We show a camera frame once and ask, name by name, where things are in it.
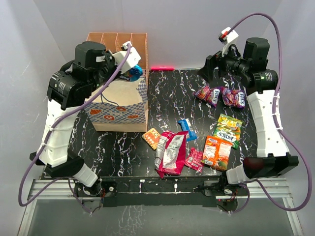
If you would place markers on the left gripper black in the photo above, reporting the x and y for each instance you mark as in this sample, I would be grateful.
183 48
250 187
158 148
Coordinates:
109 58

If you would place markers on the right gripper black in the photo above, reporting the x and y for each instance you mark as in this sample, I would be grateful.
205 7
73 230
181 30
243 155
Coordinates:
206 71

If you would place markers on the blue Slendy snack bag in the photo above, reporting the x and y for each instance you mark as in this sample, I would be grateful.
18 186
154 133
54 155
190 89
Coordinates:
133 74

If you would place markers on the white checkered paper bag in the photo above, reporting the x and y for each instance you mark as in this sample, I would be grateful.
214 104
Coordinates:
122 107

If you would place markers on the magenta silver snack bag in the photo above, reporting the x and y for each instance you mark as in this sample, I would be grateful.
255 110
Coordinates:
171 153

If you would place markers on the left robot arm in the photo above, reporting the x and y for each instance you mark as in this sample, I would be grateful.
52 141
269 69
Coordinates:
70 91

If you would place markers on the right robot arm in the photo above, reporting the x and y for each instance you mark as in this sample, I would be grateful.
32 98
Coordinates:
273 157

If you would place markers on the purple Fox's bag left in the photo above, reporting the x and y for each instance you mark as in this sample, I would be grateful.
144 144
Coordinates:
209 95

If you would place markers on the green Fox's candy bag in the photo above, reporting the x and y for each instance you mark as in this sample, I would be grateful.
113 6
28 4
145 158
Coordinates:
229 129

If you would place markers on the orange Fox's candy bag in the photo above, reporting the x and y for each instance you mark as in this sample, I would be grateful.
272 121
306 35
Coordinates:
216 153

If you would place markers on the orange plastic file organizer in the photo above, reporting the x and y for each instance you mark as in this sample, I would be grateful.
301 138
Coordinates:
114 42

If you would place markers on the pink marker strip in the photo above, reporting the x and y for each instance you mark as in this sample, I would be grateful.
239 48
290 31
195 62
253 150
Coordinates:
162 68

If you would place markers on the blue wafer bar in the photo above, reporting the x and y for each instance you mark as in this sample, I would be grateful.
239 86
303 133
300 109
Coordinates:
186 126

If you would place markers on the orange cracker pack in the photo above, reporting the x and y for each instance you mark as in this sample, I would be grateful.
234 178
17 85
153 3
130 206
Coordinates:
152 138

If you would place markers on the pink candy pack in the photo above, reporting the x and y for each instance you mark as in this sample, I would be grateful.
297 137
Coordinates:
193 160

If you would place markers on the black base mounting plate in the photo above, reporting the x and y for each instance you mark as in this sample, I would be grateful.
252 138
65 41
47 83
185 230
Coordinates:
155 191

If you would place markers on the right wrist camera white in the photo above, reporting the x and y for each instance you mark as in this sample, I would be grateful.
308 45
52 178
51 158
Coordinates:
227 39

